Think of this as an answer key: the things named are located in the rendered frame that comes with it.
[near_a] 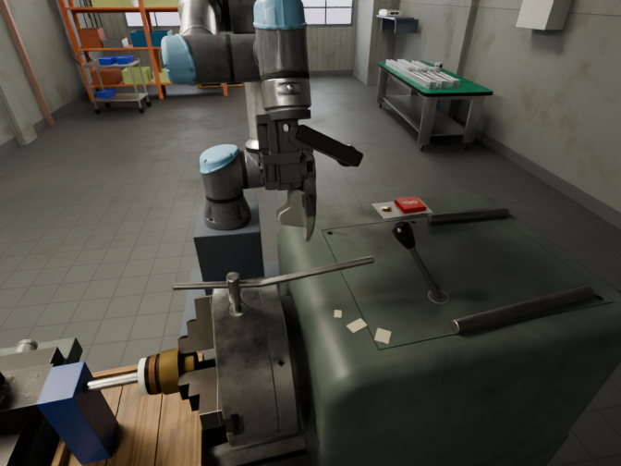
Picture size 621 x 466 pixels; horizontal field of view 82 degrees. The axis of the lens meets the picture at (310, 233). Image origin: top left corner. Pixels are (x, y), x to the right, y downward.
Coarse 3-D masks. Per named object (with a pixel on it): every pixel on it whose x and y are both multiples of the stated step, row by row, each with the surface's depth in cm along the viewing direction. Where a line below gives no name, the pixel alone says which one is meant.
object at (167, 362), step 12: (156, 360) 70; (168, 360) 70; (180, 360) 71; (192, 360) 71; (144, 372) 68; (156, 372) 69; (168, 372) 68; (180, 372) 70; (156, 384) 69; (168, 384) 68
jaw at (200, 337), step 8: (208, 296) 73; (200, 304) 73; (208, 304) 73; (200, 312) 73; (208, 312) 73; (192, 320) 74; (200, 320) 72; (208, 320) 73; (192, 328) 72; (200, 328) 72; (208, 328) 73; (184, 336) 74; (192, 336) 72; (200, 336) 72; (208, 336) 72; (184, 344) 72; (192, 344) 72; (200, 344) 72; (208, 344) 72; (184, 352) 71
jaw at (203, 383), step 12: (192, 372) 69; (204, 372) 69; (180, 384) 67; (192, 384) 67; (204, 384) 67; (216, 384) 66; (192, 396) 64; (204, 396) 64; (216, 396) 64; (192, 408) 66; (204, 408) 62; (216, 408) 62; (204, 420) 61; (216, 420) 62; (228, 420) 61; (240, 420) 61
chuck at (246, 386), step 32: (224, 288) 70; (256, 288) 70; (224, 320) 63; (256, 320) 64; (224, 352) 60; (256, 352) 61; (224, 384) 59; (256, 384) 60; (224, 416) 60; (256, 416) 61
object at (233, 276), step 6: (228, 276) 59; (234, 276) 60; (228, 282) 59; (234, 282) 59; (228, 288) 61; (234, 288) 60; (240, 288) 61; (234, 294) 61; (240, 294) 62; (234, 300) 62; (240, 300) 63; (234, 306) 64; (240, 306) 64; (234, 312) 65; (240, 312) 65
